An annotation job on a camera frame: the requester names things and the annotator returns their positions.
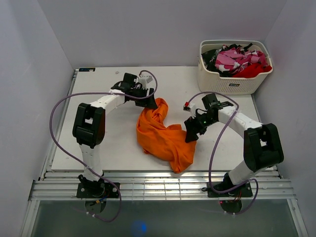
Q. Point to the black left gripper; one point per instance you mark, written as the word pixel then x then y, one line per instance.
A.
pixel 148 102

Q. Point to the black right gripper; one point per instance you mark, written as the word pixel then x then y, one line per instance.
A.
pixel 191 126

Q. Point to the orange trousers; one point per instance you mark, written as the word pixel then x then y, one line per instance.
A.
pixel 165 143

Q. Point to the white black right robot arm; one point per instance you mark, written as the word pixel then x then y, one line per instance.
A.
pixel 261 142

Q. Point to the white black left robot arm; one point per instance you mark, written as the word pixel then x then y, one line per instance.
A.
pixel 90 122

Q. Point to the black label sticker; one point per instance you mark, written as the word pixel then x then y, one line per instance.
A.
pixel 86 69

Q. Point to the black garment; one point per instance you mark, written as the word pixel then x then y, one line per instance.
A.
pixel 209 60

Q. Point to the cream plastic laundry basket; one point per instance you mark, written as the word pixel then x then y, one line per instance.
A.
pixel 224 82

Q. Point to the pink patterned garment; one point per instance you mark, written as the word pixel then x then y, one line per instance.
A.
pixel 236 60

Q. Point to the red garment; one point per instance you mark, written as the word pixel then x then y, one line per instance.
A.
pixel 252 71

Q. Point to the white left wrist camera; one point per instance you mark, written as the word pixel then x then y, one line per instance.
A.
pixel 145 80

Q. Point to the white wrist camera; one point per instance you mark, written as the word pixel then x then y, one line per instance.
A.
pixel 145 80
pixel 189 107

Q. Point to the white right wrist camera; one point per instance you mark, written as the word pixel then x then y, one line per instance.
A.
pixel 189 107

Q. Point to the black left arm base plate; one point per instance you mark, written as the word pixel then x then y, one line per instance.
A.
pixel 102 190

